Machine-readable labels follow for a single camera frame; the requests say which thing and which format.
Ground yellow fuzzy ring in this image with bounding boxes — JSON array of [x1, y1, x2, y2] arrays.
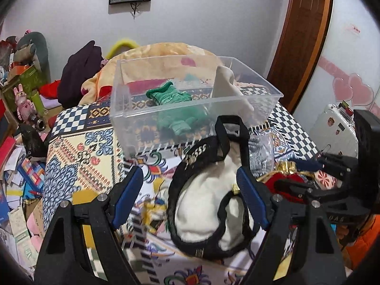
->
[[105, 37, 141, 60]]

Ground cream beige soft pouch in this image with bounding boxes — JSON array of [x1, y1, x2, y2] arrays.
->
[[211, 66, 254, 120]]

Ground red velvet pouch gold ribbon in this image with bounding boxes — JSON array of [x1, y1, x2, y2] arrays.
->
[[256, 161, 309, 203]]

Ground grey green plush pillow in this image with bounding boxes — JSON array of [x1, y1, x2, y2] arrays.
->
[[14, 32, 50, 80]]

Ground wooden door frame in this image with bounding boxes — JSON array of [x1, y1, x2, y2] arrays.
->
[[267, 0, 333, 113]]

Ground grey gloves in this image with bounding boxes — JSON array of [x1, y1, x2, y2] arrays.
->
[[248, 134, 274, 178]]

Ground patterned patchwork bedsheet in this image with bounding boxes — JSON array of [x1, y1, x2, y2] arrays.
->
[[41, 85, 322, 285]]

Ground green cardboard box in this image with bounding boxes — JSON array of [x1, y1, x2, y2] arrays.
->
[[1, 66, 48, 112]]

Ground dark purple jacket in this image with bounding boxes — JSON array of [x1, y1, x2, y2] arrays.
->
[[57, 41, 103, 109]]

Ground clear plastic storage bin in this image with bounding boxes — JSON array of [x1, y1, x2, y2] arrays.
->
[[109, 56, 283, 158]]

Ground white bag with black straps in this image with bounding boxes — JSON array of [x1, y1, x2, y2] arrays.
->
[[166, 115, 260, 261]]

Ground orange yellow blanket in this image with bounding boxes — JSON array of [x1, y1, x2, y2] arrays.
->
[[79, 43, 223, 105]]

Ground white stickered suitcase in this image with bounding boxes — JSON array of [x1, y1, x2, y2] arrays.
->
[[309, 104, 358, 158]]

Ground pink bunny plush toy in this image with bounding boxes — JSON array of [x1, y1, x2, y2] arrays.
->
[[13, 84, 37, 123]]

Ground green knitted garment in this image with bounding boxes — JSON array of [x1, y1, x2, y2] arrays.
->
[[146, 81, 207, 136]]

